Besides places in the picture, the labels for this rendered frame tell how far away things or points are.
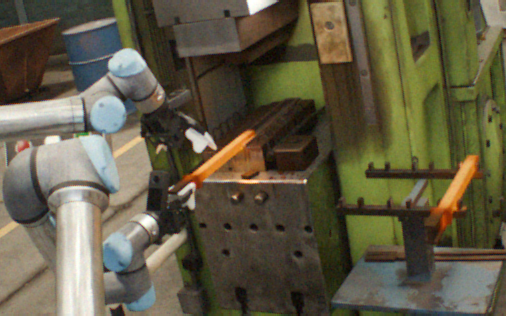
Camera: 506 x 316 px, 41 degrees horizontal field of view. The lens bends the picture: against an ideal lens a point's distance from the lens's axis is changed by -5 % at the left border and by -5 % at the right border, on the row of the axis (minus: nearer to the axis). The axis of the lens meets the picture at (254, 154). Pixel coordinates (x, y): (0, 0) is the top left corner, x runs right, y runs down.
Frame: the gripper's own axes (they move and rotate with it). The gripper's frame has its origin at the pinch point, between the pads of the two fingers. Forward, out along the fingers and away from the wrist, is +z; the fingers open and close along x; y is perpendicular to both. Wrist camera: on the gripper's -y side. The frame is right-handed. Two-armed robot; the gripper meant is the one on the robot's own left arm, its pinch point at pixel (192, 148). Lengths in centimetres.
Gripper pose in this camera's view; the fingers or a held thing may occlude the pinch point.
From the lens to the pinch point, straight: 183.7
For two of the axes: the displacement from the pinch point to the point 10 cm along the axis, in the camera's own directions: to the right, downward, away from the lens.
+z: 3.8, 6.2, 6.9
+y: -2.7, 7.9, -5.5
